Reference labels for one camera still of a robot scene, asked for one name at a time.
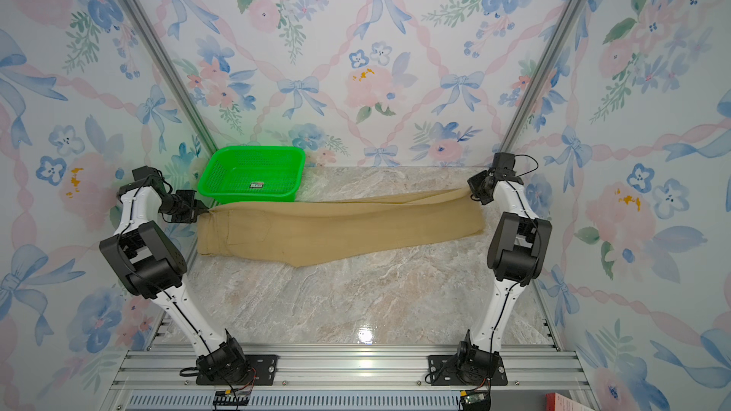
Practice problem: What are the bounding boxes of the khaki long pants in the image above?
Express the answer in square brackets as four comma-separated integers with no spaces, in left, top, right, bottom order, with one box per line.
[197,188,485,268]

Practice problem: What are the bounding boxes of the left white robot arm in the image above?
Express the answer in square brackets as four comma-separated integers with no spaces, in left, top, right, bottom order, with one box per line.
[99,166,251,386]

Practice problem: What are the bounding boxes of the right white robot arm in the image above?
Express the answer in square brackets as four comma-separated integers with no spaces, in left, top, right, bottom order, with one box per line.
[456,169,552,386]

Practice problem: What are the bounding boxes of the green plastic basket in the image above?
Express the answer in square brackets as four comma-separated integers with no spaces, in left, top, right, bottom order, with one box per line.
[197,146,306,205]

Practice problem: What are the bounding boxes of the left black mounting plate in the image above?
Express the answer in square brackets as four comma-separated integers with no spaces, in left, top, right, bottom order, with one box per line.
[196,354,280,387]

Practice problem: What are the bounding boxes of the black mounting plate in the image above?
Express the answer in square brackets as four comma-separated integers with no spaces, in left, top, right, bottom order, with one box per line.
[196,354,280,387]
[425,354,508,387]

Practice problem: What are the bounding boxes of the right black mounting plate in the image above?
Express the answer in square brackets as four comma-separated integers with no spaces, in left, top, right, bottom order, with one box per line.
[425,354,508,387]

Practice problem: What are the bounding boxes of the black connector block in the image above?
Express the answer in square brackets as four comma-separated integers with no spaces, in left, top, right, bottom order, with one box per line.
[211,389,251,410]

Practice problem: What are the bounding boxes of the green circuit board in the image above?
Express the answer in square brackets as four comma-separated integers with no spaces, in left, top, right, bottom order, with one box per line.
[460,392,492,411]

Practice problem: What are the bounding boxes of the red box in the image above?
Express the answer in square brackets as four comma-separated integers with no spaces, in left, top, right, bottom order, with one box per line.
[546,393,593,411]

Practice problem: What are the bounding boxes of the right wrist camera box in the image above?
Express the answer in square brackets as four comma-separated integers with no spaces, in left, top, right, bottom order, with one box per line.
[490,152,518,181]

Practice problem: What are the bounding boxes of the right aluminium corner post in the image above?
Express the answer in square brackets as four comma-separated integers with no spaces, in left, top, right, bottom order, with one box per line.
[498,0,586,153]

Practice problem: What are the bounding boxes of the aluminium corner post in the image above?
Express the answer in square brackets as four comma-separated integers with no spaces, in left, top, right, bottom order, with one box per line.
[119,0,218,155]
[498,0,586,153]

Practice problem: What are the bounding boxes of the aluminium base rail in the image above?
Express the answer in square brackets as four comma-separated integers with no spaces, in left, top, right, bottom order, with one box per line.
[101,344,599,410]

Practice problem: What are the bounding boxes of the left aluminium corner post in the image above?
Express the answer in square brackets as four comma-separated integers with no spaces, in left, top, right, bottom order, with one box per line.
[119,0,218,155]

